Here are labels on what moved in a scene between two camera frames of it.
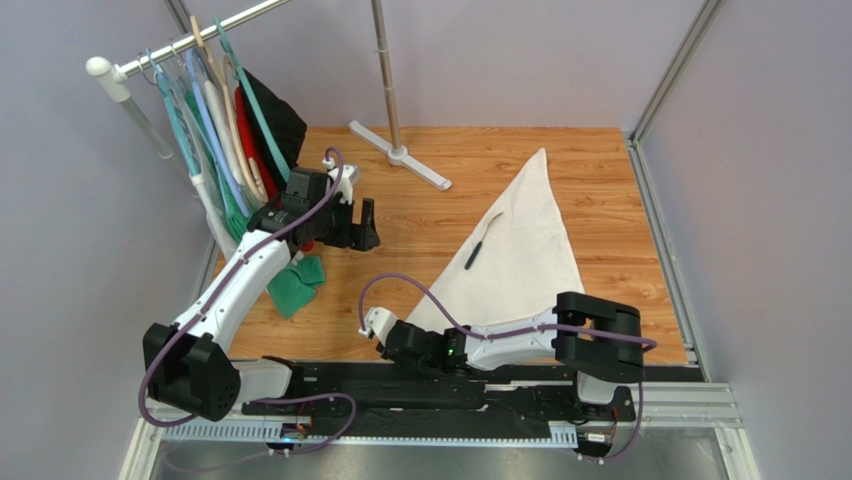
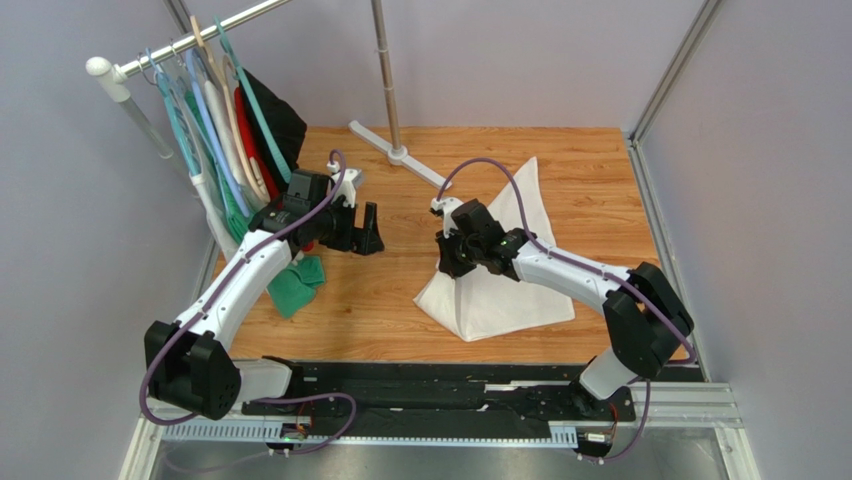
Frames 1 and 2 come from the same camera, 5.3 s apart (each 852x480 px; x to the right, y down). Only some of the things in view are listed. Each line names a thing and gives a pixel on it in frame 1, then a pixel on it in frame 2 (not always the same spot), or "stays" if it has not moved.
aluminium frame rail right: [674, 283] stays
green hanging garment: [292, 289] stays
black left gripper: [362, 237] stays
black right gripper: [394, 340] to [454, 254]
